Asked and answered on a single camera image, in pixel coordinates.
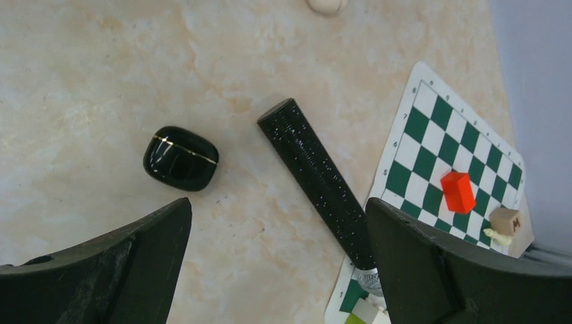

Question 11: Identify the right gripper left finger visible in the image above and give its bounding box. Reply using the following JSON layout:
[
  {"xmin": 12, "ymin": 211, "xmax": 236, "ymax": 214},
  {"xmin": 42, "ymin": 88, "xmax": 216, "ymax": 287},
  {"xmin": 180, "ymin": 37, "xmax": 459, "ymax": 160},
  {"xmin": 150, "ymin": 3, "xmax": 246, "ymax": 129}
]
[{"xmin": 1, "ymin": 198, "xmax": 192, "ymax": 323}]

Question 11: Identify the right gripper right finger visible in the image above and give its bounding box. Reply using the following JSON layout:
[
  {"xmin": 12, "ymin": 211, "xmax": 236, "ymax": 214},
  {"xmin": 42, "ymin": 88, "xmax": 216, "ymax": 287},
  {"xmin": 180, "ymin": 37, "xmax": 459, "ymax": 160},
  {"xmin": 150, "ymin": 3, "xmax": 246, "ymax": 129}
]
[{"xmin": 366, "ymin": 198, "xmax": 571, "ymax": 323}]

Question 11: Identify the black earbud case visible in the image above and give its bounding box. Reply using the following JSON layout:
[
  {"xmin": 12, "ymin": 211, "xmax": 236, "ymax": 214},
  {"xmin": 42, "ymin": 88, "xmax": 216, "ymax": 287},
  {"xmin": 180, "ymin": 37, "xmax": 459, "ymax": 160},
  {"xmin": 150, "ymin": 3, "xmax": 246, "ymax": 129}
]
[{"xmin": 143, "ymin": 126, "xmax": 219, "ymax": 192}]

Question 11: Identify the white earbud charging case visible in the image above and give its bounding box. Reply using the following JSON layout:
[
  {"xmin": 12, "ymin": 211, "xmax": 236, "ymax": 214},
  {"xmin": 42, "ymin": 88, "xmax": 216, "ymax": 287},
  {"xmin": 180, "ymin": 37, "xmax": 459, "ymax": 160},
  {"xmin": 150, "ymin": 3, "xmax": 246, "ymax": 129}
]
[{"xmin": 306, "ymin": 0, "xmax": 349, "ymax": 16}]

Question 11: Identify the yellow green white block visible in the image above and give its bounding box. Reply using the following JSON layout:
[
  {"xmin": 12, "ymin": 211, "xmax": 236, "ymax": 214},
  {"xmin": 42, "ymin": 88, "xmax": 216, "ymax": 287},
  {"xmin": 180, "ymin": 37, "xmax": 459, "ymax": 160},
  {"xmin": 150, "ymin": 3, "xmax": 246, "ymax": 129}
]
[{"xmin": 345, "ymin": 299, "xmax": 391, "ymax": 324}]

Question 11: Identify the red block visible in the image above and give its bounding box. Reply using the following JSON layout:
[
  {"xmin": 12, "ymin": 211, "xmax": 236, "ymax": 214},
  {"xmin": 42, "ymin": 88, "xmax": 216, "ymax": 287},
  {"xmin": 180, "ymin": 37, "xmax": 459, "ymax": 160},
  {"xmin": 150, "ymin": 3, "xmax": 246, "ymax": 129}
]
[{"xmin": 440, "ymin": 171, "xmax": 476, "ymax": 215}]

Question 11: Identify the small beige figurine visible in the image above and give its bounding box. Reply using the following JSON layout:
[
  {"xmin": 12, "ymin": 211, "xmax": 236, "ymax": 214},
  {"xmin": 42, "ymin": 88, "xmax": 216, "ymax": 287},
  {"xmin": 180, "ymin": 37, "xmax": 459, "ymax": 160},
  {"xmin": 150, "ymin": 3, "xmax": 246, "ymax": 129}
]
[{"xmin": 482, "ymin": 207, "xmax": 522, "ymax": 247}]

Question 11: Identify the black microphone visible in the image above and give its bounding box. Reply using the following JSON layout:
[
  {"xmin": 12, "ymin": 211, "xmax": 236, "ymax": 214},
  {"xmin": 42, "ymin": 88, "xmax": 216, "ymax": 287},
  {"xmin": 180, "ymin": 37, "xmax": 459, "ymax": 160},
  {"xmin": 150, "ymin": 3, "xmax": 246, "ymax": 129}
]
[{"xmin": 257, "ymin": 98, "xmax": 383, "ymax": 297}]

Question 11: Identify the green white chessboard mat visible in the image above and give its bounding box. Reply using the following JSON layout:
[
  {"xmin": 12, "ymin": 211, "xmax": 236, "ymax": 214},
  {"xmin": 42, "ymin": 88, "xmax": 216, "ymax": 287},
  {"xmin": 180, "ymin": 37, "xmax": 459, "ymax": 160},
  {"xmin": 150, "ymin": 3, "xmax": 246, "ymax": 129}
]
[{"xmin": 324, "ymin": 61, "xmax": 536, "ymax": 324}]

